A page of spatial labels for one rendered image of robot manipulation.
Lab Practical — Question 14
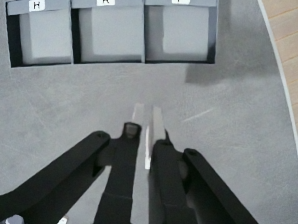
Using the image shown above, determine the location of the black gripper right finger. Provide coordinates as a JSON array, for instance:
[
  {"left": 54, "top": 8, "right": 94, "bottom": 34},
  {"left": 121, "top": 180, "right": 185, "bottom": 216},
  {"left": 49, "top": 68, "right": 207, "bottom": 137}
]
[{"left": 146, "top": 106, "right": 259, "bottom": 224}]

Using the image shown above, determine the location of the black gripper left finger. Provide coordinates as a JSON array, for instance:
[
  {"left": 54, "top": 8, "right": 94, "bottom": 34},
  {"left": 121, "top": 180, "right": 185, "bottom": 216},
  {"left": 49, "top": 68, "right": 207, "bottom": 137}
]
[{"left": 0, "top": 102, "right": 144, "bottom": 224}]

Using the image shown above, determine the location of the grey three-compartment bin rack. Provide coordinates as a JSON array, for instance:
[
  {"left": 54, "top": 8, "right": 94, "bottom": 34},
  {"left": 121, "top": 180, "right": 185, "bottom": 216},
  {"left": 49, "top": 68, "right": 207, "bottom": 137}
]
[{"left": 4, "top": 0, "right": 218, "bottom": 69}]

